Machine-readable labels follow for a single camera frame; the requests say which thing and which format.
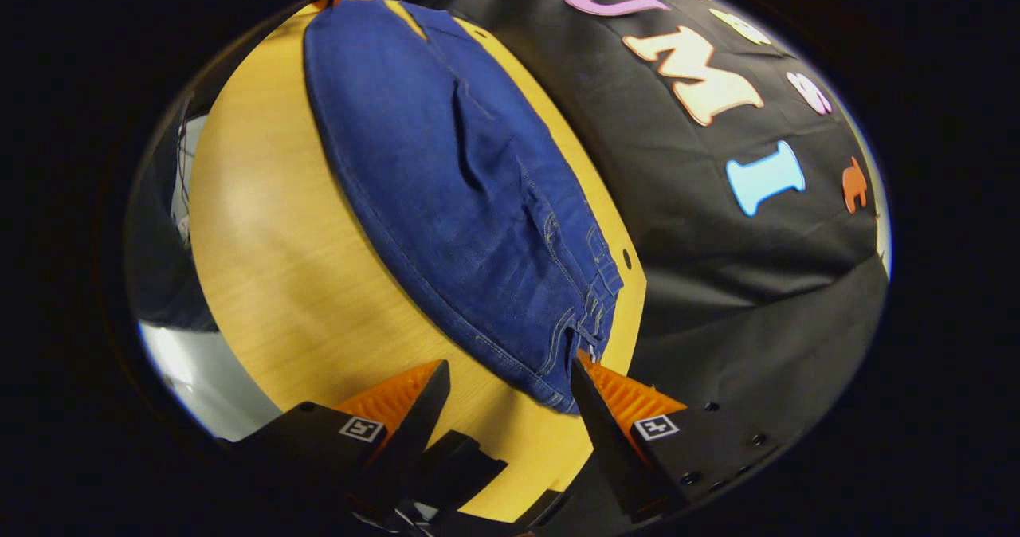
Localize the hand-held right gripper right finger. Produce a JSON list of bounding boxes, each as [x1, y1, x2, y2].
[[570, 351, 782, 522]]

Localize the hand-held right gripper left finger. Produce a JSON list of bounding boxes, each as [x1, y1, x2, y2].
[[219, 359, 451, 522]]

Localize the blue jeans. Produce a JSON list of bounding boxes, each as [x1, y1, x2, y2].
[[303, 0, 625, 416]]

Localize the black backdrop cloth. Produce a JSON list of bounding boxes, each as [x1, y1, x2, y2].
[[390, 0, 892, 474]]

